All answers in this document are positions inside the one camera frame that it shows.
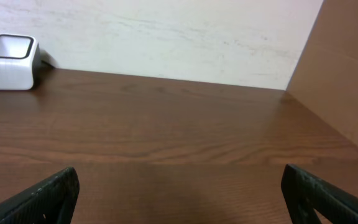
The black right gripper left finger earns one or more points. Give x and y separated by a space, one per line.
52 200

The brown cardboard box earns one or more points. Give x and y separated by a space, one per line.
326 77

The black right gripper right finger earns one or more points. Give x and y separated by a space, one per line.
306 195

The white barcode scanner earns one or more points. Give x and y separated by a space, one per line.
19 61

